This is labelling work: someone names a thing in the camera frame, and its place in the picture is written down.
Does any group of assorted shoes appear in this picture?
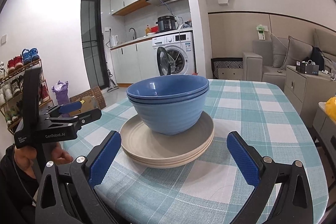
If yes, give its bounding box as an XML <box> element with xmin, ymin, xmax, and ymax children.
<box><xmin>0</xmin><ymin>48</ymin><xmax>50</xmax><ymax>125</ymax></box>

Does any patterned brown cardboard box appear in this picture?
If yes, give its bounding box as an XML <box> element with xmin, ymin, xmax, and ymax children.
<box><xmin>70</xmin><ymin>86</ymin><xmax>107</xmax><ymax>110</ymax></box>

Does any yellow plastic bag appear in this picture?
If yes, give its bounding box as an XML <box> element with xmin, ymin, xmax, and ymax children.
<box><xmin>325</xmin><ymin>97</ymin><xmax>336</xmax><ymax>115</ymax></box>

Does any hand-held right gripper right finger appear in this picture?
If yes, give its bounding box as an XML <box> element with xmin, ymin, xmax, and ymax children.
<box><xmin>226</xmin><ymin>131</ymin><xmax>314</xmax><ymax>224</ymax></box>

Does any white kitchen counter cabinet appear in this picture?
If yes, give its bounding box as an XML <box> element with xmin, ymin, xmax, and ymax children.
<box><xmin>110</xmin><ymin>36</ymin><xmax>158</xmax><ymax>85</ymax></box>

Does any grey side table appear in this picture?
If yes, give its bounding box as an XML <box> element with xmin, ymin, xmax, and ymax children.
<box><xmin>312</xmin><ymin>102</ymin><xmax>336</xmax><ymax>146</ymax></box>

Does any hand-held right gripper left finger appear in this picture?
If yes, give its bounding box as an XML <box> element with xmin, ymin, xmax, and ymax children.
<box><xmin>35</xmin><ymin>130</ymin><xmax>122</xmax><ymax>224</ymax></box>

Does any white washing machine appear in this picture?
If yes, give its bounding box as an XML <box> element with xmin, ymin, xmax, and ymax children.
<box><xmin>152</xmin><ymin>32</ymin><xmax>197</xmax><ymax>77</ymax></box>

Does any grey sofa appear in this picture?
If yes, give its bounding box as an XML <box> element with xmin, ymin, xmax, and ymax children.
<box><xmin>242</xmin><ymin>28</ymin><xmax>336</xmax><ymax>83</ymax></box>

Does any black pressure cooker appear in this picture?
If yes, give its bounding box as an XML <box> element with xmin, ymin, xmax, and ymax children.
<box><xmin>156</xmin><ymin>15</ymin><xmax>176</xmax><ymax>33</ymax></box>

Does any person's left hand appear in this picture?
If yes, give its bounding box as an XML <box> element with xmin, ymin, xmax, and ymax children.
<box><xmin>14</xmin><ymin>146</ymin><xmax>74</xmax><ymax>179</ymax></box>

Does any floor mop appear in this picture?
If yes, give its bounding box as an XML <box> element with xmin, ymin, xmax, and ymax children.
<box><xmin>104</xmin><ymin>32</ymin><xmax>119</xmax><ymax>93</ymax></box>

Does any white wall card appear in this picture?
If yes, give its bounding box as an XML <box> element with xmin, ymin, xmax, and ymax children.
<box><xmin>255</xmin><ymin>24</ymin><xmax>269</xmax><ymax>41</ymax></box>

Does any beige plate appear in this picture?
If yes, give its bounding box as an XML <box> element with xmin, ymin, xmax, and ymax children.
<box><xmin>119</xmin><ymin>111</ymin><xmax>214</xmax><ymax>159</ymax></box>
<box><xmin>121</xmin><ymin>135</ymin><xmax>215</xmax><ymax>165</ymax></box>
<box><xmin>125</xmin><ymin>140</ymin><xmax>214</xmax><ymax>169</ymax></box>

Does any black jacket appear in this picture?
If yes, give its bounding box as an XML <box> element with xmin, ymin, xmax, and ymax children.
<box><xmin>311</xmin><ymin>47</ymin><xmax>326</xmax><ymax>71</ymax></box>

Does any purple bag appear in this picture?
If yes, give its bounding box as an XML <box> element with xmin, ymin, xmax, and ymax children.
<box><xmin>52</xmin><ymin>80</ymin><xmax>69</xmax><ymax>107</ymax></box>

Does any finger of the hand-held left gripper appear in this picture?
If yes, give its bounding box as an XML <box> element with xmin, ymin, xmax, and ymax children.
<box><xmin>43</xmin><ymin>109</ymin><xmax>103</xmax><ymax>131</ymax></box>
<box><xmin>39</xmin><ymin>101</ymin><xmax>83</xmax><ymax>119</ymax></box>

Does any black framed glass door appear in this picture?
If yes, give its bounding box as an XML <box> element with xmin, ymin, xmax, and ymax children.
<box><xmin>80</xmin><ymin>0</ymin><xmax>109</xmax><ymax>89</ymax></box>

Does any grey cushion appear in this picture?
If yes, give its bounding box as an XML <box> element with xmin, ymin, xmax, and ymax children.
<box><xmin>281</xmin><ymin>35</ymin><xmax>315</xmax><ymax>69</ymax></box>
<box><xmin>270</xmin><ymin>34</ymin><xmax>289</xmax><ymax>68</ymax></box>

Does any wooden shoe rack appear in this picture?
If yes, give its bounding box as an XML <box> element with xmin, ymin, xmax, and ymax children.
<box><xmin>0</xmin><ymin>57</ymin><xmax>54</xmax><ymax>134</ymax></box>

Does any black cardboard box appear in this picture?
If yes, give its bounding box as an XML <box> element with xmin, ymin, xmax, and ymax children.
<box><xmin>296</xmin><ymin>61</ymin><xmax>319</xmax><ymax>75</ymax></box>

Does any grey side cabinet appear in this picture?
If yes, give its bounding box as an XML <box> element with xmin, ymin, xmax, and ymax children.
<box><xmin>285</xmin><ymin>65</ymin><xmax>336</xmax><ymax>125</ymax></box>

